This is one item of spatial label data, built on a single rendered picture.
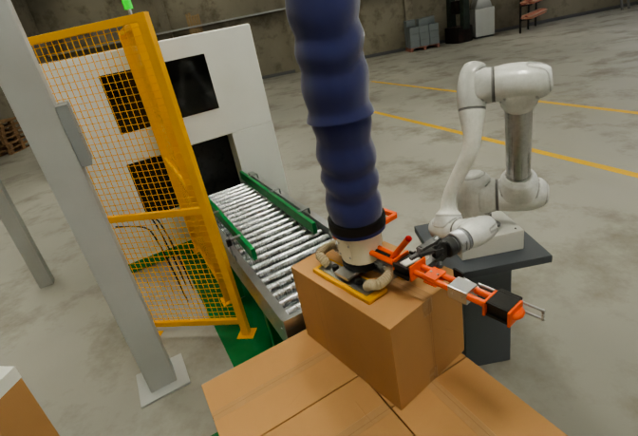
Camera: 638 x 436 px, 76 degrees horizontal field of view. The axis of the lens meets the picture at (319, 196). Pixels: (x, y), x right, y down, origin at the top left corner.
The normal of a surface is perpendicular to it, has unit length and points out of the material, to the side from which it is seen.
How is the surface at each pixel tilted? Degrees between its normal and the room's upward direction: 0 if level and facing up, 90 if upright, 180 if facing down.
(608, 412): 0
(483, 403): 0
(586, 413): 0
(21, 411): 90
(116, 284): 90
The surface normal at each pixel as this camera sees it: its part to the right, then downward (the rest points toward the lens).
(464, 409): -0.18, -0.90
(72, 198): 0.48, 0.28
